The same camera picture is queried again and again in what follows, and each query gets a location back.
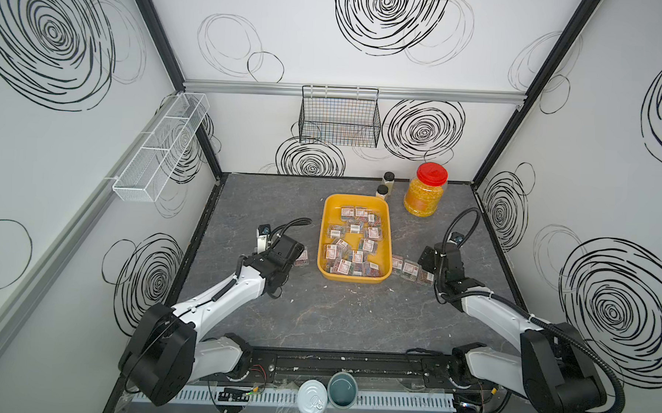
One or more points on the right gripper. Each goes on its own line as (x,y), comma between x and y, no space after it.
(426,259)

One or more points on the paper clip box table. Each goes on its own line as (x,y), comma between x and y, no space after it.
(410,270)
(302,260)

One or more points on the paper clip box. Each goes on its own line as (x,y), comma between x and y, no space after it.
(425,278)
(397,264)

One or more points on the yellow plastic tray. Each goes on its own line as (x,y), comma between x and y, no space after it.
(356,228)

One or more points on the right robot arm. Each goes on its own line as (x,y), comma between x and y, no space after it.
(554,369)

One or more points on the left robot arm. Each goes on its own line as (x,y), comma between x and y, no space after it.
(188,323)

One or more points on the red lid corn jar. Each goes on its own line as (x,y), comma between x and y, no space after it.
(426,190)

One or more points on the teal cup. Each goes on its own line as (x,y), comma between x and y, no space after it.
(342,390)

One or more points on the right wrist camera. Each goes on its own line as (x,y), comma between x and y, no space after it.
(456,238)

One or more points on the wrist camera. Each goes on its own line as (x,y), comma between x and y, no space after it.
(264,236)
(456,238)

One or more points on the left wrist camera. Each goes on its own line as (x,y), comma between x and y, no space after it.
(264,236)

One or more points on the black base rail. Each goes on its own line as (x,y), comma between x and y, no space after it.
(324,364)

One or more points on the white mesh wall shelf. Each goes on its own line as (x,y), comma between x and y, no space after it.
(155,162)

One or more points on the white slotted cable duct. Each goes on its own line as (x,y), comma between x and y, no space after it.
(285,397)

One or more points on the black wire basket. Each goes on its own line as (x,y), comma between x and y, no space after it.
(340,116)

